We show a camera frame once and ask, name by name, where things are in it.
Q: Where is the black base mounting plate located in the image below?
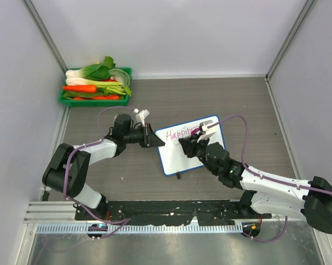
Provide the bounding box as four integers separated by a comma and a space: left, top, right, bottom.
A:
74, 200, 272, 226

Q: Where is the white slotted cable duct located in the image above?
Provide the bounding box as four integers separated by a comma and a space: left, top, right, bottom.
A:
36, 223, 243, 235

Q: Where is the small orange carrot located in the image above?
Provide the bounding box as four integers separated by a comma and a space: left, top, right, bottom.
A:
73, 95, 120, 100

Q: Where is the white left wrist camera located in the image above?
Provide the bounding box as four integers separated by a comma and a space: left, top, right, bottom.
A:
133, 108, 150, 126

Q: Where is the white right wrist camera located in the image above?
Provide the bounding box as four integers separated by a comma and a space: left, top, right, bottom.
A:
197, 120, 217, 143

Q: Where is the green plastic tray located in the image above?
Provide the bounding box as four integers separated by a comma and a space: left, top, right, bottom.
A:
59, 67, 132, 107

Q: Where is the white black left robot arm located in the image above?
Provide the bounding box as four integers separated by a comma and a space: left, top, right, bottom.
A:
42, 114, 165, 220

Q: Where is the white marker with magenta cap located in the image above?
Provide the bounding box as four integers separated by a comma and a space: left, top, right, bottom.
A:
178, 128, 202, 144

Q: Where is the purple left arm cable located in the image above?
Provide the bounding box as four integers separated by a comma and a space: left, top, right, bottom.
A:
63, 106, 139, 221

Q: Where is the green bok choy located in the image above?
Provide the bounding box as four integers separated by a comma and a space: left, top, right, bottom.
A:
65, 56, 115, 84

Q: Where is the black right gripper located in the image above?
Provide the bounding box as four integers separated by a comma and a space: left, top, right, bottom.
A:
179, 132, 218, 175

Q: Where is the pale green bean bundle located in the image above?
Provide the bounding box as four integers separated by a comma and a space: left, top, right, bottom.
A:
108, 68, 131, 87

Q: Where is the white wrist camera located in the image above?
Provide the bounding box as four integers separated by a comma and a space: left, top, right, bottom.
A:
133, 108, 150, 126
197, 120, 217, 143

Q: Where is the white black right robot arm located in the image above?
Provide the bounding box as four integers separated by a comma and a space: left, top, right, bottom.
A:
178, 135, 332, 234

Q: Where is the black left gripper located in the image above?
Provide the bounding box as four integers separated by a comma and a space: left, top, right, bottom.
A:
124, 124, 165, 148

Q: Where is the blue framed whiteboard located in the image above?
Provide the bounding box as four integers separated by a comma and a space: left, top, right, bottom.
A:
155, 115, 219, 176

